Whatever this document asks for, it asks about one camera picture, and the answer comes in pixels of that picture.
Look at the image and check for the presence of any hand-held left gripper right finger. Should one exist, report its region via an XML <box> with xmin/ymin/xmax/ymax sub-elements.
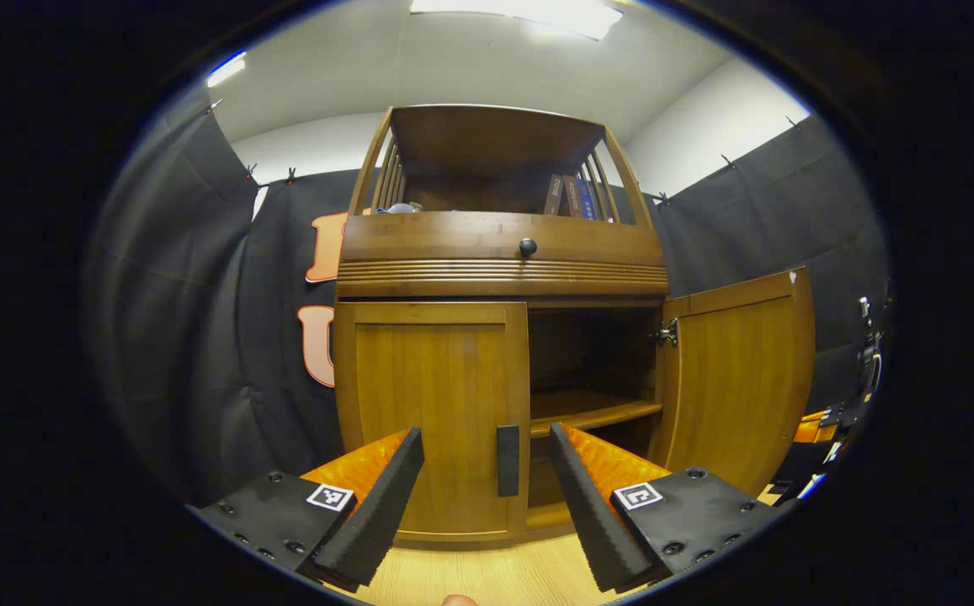
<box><xmin>547</xmin><ymin>423</ymin><xmax>782</xmax><ymax>594</ymax></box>

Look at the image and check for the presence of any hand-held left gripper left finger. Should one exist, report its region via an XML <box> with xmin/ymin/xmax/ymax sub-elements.
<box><xmin>188</xmin><ymin>427</ymin><xmax>427</xmax><ymax>594</ymax></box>

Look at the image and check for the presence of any wooden cabinet door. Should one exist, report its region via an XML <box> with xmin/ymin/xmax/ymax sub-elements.
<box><xmin>335</xmin><ymin>301</ymin><xmax>531</xmax><ymax>544</ymax></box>
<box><xmin>651</xmin><ymin>267</ymin><xmax>816</xmax><ymax>499</ymax></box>

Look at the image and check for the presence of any black door handle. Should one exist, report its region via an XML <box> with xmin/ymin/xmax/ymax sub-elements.
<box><xmin>497</xmin><ymin>424</ymin><xmax>521</xmax><ymax>498</ymax></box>

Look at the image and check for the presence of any wooden double-door shoe cabinet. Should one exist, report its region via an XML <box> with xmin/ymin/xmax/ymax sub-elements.
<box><xmin>333</xmin><ymin>104</ymin><xmax>671</xmax><ymax>552</ymax></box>

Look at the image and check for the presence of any black backdrop cloth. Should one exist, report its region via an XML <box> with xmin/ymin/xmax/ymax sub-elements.
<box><xmin>82</xmin><ymin>88</ymin><xmax>892</xmax><ymax>506</ymax></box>

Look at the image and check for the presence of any small ceiling light panel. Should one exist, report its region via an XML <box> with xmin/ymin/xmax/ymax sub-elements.
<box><xmin>205</xmin><ymin>52</ymin><xmax>247</xmax><ymax>88</ymax></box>

